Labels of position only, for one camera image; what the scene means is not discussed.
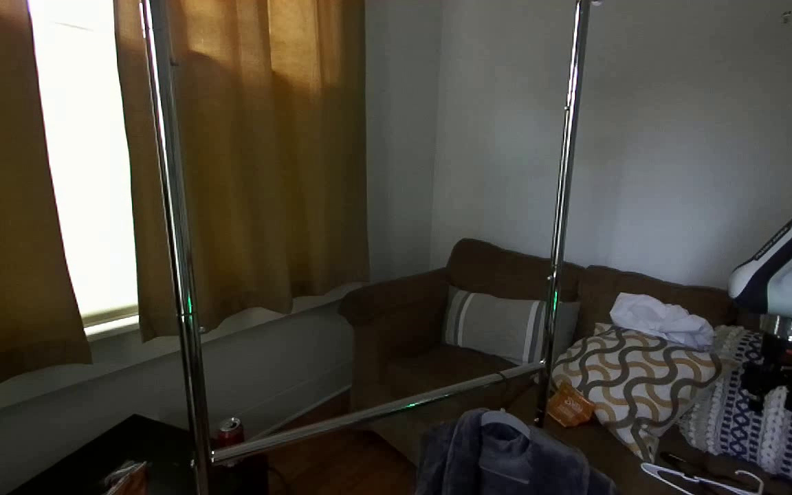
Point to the wavy pattern pillow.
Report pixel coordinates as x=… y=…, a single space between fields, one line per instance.
x=633 y=380

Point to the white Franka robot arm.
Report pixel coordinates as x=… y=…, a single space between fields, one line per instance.
x=786 y=277

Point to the navy white patterned pillow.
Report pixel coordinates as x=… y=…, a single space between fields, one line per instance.
x=735 y=430

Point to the narrow mustard curtain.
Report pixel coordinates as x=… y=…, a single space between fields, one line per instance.
x=2 y=183

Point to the chrome garment rack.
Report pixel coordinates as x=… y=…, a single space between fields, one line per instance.
x=178 y=229

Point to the brown sofa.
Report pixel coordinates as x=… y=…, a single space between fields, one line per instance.
x=406 y=320

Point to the orange flat packet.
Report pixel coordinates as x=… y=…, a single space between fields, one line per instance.
x=568 y=409

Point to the red soda can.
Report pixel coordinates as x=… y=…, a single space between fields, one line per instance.
x=229 y=432

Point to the white crumpled cloth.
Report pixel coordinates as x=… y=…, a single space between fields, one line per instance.
x=658 y=317

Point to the wide mustard curtain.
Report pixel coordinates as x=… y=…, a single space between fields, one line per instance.
x=259 y=167

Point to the black low table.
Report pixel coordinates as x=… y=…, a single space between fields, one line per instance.
x=139 y=443

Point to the grey striped pillow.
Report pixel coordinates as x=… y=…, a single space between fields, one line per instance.
x=493 y=326

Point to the white red packet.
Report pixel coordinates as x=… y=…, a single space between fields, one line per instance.
x=124 y=479

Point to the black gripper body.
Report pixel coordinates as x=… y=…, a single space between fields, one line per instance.
x=783 y=372

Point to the bright window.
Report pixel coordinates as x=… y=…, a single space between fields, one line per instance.
x=89 y=167

